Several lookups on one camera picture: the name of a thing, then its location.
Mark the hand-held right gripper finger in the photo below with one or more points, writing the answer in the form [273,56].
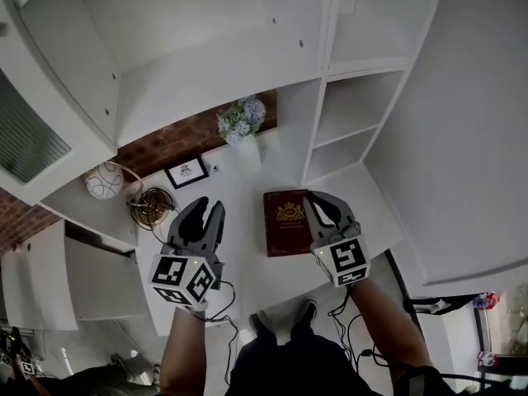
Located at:
[311,219]
[344,210]

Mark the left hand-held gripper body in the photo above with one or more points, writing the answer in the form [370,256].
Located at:
[173,274]

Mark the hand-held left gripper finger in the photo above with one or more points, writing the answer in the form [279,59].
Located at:
[218,229]
[175,231]

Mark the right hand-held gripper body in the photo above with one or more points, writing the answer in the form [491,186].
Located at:
[348,258]

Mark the dark red hardcover book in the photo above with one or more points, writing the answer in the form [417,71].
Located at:
[284,225]

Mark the white shelf compartment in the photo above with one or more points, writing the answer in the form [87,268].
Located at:
[206,85]

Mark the person's left forearm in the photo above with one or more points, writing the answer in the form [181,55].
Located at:
[183,353]

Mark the person's right forearm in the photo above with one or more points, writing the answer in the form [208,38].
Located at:
[387,328]

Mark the round white globe lamp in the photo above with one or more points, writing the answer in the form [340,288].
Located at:
[103,180]

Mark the white shelf cabinet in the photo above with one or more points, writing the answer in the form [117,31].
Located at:
[247,204]

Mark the person's right shoe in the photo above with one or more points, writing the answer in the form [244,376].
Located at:
[306,314]

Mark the person's shoe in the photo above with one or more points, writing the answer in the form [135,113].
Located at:
[306,314]
[259,323]

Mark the white vase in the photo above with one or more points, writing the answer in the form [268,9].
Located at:
[255,149]

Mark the person's left shoe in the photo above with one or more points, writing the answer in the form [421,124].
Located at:
[259,323]

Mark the pale blue flower bunch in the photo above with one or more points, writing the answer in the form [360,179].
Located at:
[241,120]

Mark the person's black clothing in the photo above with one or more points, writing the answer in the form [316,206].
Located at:
[297,365]

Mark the white side table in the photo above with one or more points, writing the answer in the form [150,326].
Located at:
[37,279]

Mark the group of plastic bottles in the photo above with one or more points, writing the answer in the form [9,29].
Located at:
[486,300]

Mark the white ribbed glass cabinet door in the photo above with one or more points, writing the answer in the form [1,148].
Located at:
[24,138]

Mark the black picture frame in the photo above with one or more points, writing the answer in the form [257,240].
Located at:
[186,172]

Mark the black window frame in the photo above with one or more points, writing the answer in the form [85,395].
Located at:
[425,303]

